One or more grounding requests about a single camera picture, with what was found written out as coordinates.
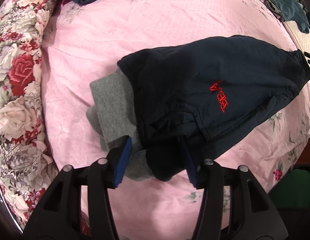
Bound black pants with grey cuffs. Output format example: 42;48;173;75
86;35;310;181

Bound beige quilted mattress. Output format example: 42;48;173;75
283;21;310;55

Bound dark teal garment pile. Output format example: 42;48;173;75
264;0;310;34

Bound red rose floral quilt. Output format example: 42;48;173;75
0;0;58;228

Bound pink floral bed sheet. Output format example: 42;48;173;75
42;0;296;239

